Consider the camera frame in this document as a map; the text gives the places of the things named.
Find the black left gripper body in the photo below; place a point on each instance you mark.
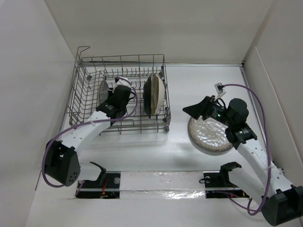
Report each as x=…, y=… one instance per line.
x=111, y=95

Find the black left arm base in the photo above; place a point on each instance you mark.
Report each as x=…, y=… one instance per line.
x=95, y=182

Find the grey reindeer plate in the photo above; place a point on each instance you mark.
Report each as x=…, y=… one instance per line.
x=103, y=92

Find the grey wire dish rack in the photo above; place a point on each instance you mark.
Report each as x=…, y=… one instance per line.
x=88, y=73

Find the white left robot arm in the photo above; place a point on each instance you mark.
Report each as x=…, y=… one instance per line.
x=61, y=165

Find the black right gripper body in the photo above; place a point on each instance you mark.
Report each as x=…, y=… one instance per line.
x=218, y=113

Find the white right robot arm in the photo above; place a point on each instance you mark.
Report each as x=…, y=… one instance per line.
x=279, y=199

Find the cream divided plate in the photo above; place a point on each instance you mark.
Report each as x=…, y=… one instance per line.
x=157, y=93

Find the brown rimmed cream plate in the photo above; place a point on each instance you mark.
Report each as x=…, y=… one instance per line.
x=147, y=100

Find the speckled brown rimmed plate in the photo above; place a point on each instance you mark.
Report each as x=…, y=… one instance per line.
x=209, y=135

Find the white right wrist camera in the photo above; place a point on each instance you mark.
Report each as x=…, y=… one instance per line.
x=219, y=87

